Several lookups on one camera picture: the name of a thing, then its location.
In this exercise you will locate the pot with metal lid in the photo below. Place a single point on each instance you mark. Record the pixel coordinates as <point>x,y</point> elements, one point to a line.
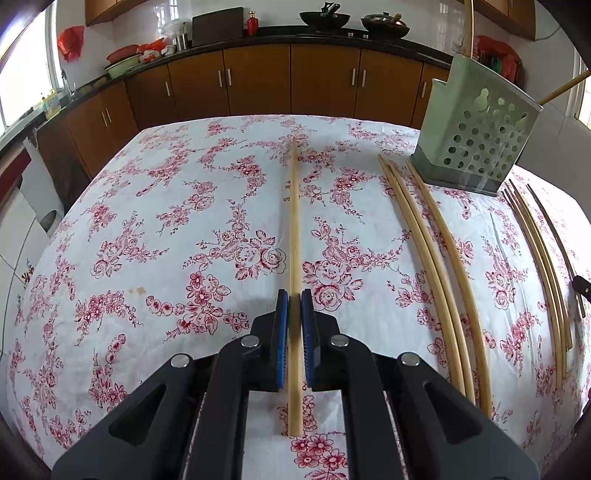
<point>383,26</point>

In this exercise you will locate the black wok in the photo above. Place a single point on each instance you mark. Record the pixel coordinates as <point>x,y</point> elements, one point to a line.
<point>323,19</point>

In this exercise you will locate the hanging red plastic bag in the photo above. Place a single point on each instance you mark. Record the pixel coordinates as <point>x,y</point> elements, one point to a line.
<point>71,41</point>

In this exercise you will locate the dark wooden chopstick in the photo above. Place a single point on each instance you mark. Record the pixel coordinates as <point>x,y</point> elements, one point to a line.
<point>561,240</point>

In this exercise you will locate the large side window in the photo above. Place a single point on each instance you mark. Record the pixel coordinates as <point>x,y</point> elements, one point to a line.
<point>23,69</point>

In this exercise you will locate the clear plastic bag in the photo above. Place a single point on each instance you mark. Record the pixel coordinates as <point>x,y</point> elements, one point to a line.
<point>173,27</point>

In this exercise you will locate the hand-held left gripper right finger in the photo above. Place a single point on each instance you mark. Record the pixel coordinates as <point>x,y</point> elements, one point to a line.
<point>308,341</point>

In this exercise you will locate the white bucket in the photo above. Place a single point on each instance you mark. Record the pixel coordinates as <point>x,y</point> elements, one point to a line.
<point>51,220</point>

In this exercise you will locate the black countertop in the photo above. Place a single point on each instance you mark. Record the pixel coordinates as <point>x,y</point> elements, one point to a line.
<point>277,34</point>

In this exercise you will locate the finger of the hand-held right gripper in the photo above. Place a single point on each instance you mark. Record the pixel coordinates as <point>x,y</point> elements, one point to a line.
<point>582,288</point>

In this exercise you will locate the yellow detergent bottle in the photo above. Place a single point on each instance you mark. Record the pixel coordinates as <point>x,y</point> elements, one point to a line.
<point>51,105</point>

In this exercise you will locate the green perforated chopstick holder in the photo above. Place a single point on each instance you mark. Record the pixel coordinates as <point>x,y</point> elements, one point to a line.
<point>461,115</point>

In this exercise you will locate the gas stove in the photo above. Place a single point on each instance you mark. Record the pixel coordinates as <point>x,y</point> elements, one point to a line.
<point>355,33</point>

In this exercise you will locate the narrow window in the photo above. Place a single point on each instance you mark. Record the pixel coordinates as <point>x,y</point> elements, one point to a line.
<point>582,87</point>

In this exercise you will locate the green basin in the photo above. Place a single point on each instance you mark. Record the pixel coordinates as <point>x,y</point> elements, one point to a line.
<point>120,68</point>

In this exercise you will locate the white appliance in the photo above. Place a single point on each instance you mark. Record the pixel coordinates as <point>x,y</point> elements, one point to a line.
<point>23,207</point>

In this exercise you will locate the metal faucet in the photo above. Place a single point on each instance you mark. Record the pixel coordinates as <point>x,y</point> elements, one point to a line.
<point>68,83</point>

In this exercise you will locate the red and white bags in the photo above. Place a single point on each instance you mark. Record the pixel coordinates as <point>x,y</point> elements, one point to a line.
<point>154,48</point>

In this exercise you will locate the red bag beside thermoses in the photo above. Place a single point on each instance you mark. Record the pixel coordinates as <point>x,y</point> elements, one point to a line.
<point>491,46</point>

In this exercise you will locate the steel cup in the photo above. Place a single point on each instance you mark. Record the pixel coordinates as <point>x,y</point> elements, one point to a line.
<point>182,41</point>

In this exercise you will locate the dark cutting board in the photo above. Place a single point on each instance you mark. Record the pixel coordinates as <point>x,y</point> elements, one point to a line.
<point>217,27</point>

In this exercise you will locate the red bottle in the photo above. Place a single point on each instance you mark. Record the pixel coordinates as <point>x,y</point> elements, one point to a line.
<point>252,25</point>

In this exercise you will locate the wooden base cabinets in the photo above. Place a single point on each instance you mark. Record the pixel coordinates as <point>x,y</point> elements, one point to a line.
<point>258,83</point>

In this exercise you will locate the red basin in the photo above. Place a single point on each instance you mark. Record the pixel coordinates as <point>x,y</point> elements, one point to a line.
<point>122,53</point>

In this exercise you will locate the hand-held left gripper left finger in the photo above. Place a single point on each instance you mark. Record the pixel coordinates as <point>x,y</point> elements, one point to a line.
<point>280,341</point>

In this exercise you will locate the floral tablecloth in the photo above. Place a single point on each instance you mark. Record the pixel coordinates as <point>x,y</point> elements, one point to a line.
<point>161,277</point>

